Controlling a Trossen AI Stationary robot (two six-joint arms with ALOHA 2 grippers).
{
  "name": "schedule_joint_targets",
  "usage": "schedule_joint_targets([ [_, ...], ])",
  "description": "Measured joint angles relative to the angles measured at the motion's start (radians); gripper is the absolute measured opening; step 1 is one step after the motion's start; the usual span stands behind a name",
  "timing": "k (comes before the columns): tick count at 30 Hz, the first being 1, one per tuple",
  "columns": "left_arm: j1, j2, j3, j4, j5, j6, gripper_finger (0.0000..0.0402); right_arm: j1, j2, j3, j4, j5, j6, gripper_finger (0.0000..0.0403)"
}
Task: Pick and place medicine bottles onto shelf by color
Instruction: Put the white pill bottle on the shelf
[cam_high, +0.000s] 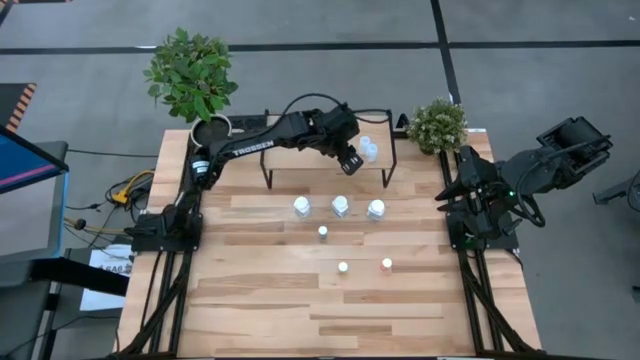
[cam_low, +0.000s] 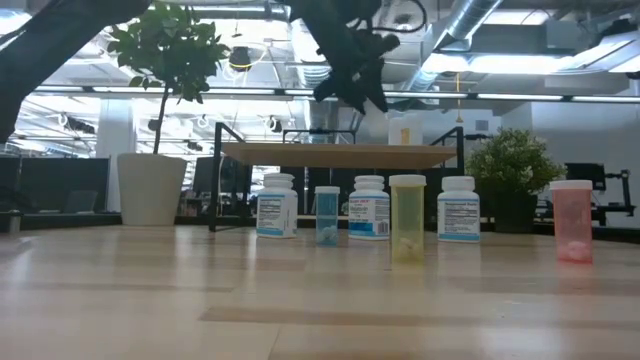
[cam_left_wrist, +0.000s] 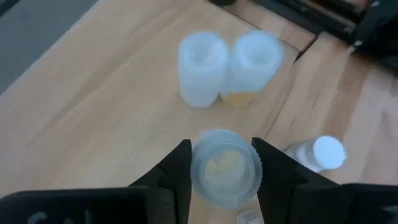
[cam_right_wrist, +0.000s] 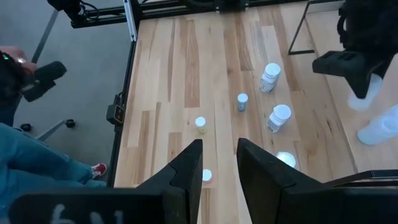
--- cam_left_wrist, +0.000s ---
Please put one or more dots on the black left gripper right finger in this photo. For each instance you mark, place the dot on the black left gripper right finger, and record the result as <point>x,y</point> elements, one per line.
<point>295,199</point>

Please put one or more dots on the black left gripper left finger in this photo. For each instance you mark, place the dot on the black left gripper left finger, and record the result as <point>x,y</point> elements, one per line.
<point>140,205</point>

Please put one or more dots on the black aluminium rig frame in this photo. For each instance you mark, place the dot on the black aluminium rig frame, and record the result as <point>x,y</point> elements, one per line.
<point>295,14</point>

